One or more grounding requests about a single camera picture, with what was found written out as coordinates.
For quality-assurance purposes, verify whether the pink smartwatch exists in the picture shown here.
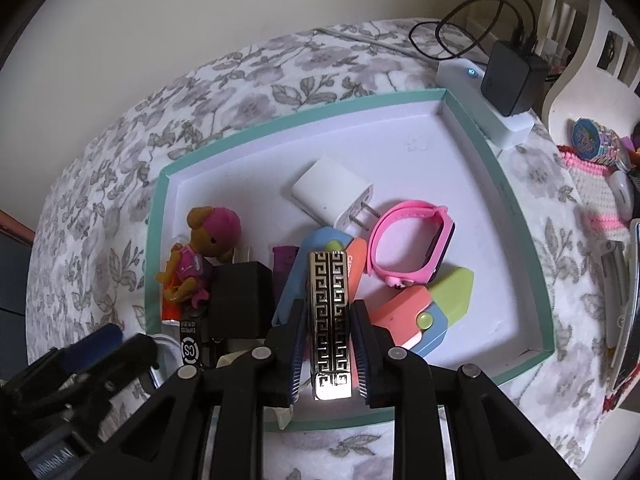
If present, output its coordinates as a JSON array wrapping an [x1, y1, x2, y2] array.
[[366, 197, 456, 288]]

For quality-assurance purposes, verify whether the white power strip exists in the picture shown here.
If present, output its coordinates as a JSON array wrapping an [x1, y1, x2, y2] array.
[[436, 58, 535, 150]]

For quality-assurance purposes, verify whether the silver hair clip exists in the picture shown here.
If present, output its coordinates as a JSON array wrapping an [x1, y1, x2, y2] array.
[[601, 219, 639, 391]]

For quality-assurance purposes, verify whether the teal white cardboard tray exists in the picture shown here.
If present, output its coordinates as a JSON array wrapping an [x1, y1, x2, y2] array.
[[143, 86, 558, 434]]

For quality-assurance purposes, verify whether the black plugged charger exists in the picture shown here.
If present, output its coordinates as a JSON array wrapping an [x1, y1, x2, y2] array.
[[480, 41, 551, 117]]

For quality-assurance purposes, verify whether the dark blue cabinet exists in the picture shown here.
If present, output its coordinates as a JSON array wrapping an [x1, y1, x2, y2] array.
[[0, 211, 35, 380]]

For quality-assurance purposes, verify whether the white chair frame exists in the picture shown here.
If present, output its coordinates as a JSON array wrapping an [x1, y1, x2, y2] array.
[[541, 0, 639, 145]]

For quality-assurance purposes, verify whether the white usb charger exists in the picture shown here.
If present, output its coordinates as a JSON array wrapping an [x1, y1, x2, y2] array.
[[291, 156, 380, 231]]

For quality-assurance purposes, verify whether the floral purple grey blanket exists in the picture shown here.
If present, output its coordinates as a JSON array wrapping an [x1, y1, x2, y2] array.
[[24, 18, 640, 480]]

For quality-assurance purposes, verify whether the blue orange card box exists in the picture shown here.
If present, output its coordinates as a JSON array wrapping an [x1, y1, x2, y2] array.
[[271, 225, 369, 328]]

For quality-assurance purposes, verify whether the gold black patterned lighter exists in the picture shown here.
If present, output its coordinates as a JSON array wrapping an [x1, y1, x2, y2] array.
[[308, 250, 352, 401]]

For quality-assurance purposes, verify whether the black power adapter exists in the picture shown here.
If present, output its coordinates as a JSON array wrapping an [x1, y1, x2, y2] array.
[[206, 261, 276, 359]]

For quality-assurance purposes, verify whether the pink crochet cloth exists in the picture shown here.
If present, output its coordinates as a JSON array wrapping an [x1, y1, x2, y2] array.
[[558, 145, 639, 238]]

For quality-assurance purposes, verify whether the brown pink dog figurine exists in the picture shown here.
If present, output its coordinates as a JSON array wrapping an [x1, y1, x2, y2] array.
[[155, 206, 242, 308]]

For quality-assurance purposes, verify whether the black cable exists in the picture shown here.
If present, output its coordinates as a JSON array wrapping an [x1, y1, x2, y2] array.
[[408, 0, 542, 64]]

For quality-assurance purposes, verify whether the coral blue folding toy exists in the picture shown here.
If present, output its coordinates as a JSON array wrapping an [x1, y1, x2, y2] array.
[[370, 268, 474, 358]]

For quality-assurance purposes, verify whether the purple lip balm tube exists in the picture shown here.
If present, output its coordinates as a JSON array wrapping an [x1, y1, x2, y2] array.
[[272, 245, 299, 287]]

